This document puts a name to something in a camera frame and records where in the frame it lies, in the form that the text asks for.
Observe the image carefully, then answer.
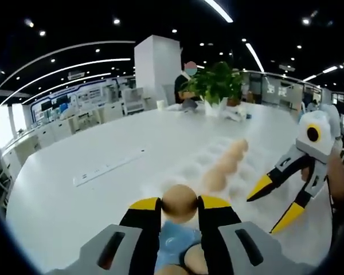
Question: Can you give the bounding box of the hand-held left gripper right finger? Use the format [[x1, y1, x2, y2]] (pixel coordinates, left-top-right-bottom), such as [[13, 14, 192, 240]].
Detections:
[[198, 195, 304, 275]]

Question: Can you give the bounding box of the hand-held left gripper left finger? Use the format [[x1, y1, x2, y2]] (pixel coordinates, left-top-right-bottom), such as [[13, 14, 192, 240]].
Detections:
[[45, 197, 163, 275]]

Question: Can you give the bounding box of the blue egg tray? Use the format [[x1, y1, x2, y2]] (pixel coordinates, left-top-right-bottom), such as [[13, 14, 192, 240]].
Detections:
[[156, 220, 203, 270]]

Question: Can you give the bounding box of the single brown egg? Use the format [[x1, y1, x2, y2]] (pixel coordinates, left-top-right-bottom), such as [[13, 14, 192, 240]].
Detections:
[[162, 184, 198, 225]]

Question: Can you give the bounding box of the white foam tray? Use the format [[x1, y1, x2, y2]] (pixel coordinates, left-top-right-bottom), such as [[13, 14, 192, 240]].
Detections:
[[160, 136, 279, 213]]

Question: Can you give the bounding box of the person's right hand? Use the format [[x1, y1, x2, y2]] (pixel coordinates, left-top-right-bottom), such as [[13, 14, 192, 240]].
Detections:
[[326, 154, 344, 201]]

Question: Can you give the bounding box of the white paper bundle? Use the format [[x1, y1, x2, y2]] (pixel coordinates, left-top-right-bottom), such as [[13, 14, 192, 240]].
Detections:
[[225, 108, 247, 121]]

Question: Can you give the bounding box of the white table socket strip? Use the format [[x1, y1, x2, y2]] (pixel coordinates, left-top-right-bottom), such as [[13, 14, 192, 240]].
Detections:
[[73, 148, 146, 187]]

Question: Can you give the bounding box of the potted green plant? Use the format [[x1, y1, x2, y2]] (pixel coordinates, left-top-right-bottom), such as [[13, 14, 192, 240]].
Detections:
[[181, 61, 245, 115]]

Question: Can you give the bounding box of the white mesh chair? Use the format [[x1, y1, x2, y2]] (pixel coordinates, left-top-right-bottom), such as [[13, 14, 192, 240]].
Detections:
[[122, 88, 146, 115]]

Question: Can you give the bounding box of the row of white cabinets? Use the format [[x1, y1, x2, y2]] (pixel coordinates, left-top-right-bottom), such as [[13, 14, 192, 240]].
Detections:
[[0, 97, 155, 170]]

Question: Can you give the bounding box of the white square pillar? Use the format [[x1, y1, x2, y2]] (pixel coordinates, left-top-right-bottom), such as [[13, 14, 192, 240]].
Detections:
[[134, 34, 181, 111]]

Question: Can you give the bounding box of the ceiling air conditioner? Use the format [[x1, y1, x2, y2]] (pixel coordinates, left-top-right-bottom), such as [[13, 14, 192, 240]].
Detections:
[[67, 70, 86, 80]]

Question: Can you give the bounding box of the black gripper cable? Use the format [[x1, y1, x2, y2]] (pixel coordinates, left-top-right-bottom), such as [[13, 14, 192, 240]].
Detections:
[[326, 176, 338, 215]]

